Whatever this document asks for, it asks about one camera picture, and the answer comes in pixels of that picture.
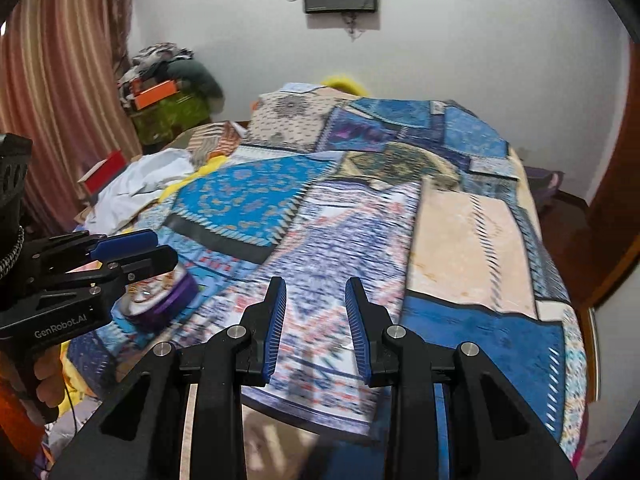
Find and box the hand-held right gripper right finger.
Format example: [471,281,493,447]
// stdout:
[344,277,582,480]

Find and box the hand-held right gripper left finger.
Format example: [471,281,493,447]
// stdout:
[49,276,289,480]

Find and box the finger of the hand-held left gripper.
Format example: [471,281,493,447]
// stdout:
[40,245,179,306]
[27,229,159,275]

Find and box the purple heart-shaped tin box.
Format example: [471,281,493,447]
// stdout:
[112,262,202,334]

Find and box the person's left hand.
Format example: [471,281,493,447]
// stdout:
[31,342,70,402]

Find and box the white cloth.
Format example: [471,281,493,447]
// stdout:
[82,152,197,234]

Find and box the red box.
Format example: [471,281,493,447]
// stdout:
[77,149,126,196]

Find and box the blue patchwork blanket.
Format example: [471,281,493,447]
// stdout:
[64,82,590,462]

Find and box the yellow cloth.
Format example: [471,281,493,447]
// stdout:
[159,156,228,202]

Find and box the striped orange pillow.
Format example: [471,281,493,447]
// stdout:
[174,120,249,167]

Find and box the orange box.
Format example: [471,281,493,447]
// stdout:
[132,80,181,110]

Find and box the striped brown curtain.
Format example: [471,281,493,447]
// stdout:
[0,0,147,237]

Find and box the dark green jacket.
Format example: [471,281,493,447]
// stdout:
[167,59,225,112]

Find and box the pile of clothes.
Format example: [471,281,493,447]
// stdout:
[119,42,196,98]

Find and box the yellow round object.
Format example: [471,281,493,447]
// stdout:
[320,73,372,97]

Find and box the brown wooden door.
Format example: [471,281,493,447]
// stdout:
[584,52,640,312]

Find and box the braided black white cable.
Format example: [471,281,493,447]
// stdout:
[0,226,26,282]

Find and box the black monitor cable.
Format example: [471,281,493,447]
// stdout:
[344,12,367,42]

